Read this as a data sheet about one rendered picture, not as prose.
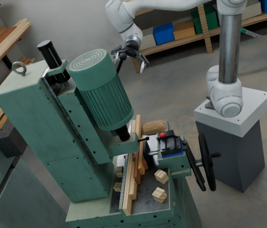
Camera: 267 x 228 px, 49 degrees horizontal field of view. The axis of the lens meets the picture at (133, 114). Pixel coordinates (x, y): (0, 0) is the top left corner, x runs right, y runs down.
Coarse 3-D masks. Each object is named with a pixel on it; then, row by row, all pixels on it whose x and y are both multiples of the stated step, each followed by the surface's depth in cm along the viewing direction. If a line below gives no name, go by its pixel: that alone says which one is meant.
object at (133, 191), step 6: (138, 120) 171; (138, 126) 166; (138, 132) 162; (132, 162) 145; (132, 168) 142; (132, 174) 139; (132, 180) 136; (132, 186) 133; (132, 192) 130; (132, 198) 131
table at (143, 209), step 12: (156, 144) 155; (156, 156) 148; (156, 168) 142; (168, 168) 139; (144, 180) 139; (156, 180) 136; (168, 180) 134; (144, 192) 133; (168, 192) 129; (132, 204) 130; (144, 204) 128; (156, 204) 126; (168, 204) 124; (132, 216) 126; (144, 216) 126; (156, 216) 125; (168, 216) 125
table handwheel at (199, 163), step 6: (198, 138) 142; (204, 138) 152; (204, 144) 137; (204, 150) 135; (204, 156) 133; (210, 156) 145; (198, 162) 146; (204, 162) 133; (210, 162) 143; (204, 168) 133; (210, 168) 133; (210, 174) 133; (210, 180) 134; (210, 186) 136
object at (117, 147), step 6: (132, 132) 143; (114, 138) 143; (132, 138) 139; (138, 138) 144; (114, 144) 140; (120, 144) 139; (126, 144) 138; (132, 144) 138; (138, 144) 141; (114, 150) 141; (120, 150) 141; (126, 150) 141; (132, 150) 140; (138, 150) 140
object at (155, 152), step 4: (144, 144) 144; (144, 148) 142; (148, 148) 147; (144, 152) 139; (148, 152) 144; (152, 152) 143; (156, 152) 142; (144, 156) 140; (148, 156) 143; (148, 160) 141; (148, 164) 143
